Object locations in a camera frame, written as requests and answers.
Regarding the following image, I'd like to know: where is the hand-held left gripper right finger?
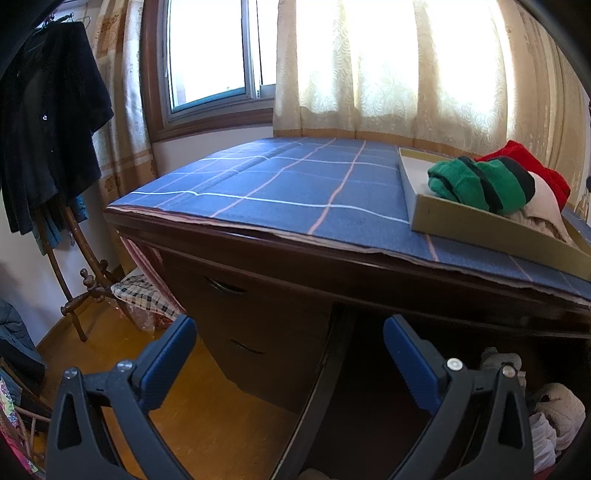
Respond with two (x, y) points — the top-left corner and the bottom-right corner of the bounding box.
(383, 315), (534, 480)

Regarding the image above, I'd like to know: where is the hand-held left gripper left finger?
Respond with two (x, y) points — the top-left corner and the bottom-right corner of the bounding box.
(46, 314), (199, 480)

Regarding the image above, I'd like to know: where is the wide desk drawer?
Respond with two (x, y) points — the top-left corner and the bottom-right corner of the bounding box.
(272, 305), (591, 480)

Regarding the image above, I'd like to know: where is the beige knitted underwear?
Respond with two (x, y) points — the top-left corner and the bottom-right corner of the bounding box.
(480, 351), (525, 385)
(531, 382), (586, 455)

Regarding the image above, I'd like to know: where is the shallow cardboard box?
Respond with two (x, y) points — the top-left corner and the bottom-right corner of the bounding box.
(398, 147), (591, 282)

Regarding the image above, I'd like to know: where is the green black striped underwear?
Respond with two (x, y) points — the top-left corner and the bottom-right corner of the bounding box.
(427, 156), (536, 215)

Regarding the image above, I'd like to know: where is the cream underwear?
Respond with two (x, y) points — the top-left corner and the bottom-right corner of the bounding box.
(503, 171), (573, 243)

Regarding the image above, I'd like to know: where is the red underwear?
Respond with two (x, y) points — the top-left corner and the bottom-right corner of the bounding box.
(475, 140), (572, 210)

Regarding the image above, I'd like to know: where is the white underwear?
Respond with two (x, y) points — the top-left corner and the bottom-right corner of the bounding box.
(529, 413), (560, 472)

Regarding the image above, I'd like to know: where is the checked cloth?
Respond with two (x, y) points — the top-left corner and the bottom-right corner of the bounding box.
(111, 272), (181, 328)

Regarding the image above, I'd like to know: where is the pink striped cloth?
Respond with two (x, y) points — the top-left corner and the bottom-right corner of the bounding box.
(117, 231), (185, 319)

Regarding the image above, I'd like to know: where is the wooden coat rack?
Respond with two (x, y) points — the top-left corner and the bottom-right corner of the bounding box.
(34, 11), (139, 343)

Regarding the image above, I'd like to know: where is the grey jacket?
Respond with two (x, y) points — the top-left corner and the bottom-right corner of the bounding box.
(0, 300), (47, 393)

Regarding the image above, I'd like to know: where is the dark wooden desk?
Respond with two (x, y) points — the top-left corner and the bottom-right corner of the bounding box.
(104, 208), (591, 480)

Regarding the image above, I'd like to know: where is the colourful floral cloth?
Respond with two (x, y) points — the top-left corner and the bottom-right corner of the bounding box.
(0, 378), (38, 476)

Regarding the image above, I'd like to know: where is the teal garment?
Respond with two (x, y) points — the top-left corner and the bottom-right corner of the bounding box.
(34, 194), (88, 257)

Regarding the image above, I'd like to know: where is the blue checked tablecloth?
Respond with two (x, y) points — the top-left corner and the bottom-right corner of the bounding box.
(104, 136), (591, 308)

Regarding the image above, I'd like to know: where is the beige patterned curtain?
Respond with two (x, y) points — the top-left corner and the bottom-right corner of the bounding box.
(272, 0), (587, 160)
(85, 0), (160, 204)

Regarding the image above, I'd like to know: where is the dark coat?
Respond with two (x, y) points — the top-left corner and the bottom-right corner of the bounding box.
(0, 18), (115, 234)

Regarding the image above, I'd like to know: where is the brown framed window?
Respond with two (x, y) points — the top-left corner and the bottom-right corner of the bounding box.
(141, 0), (280, 144)

